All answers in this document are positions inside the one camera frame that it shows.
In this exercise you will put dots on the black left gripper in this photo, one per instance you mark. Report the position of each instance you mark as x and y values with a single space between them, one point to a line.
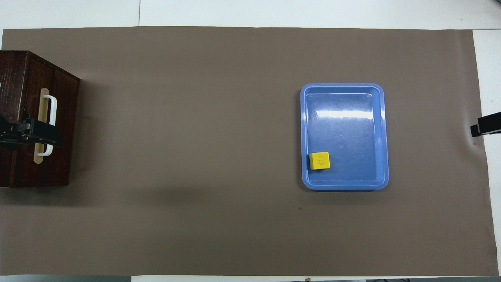
11 131

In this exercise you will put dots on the yellow block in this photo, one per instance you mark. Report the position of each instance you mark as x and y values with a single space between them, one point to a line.
319 160

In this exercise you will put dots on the dark wooden cabinet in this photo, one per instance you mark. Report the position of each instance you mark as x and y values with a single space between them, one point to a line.
11 78

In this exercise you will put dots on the blue plastic tray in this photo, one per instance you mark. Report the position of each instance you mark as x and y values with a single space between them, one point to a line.
344 133

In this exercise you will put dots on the brown table mat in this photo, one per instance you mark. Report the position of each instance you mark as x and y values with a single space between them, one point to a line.
195 156

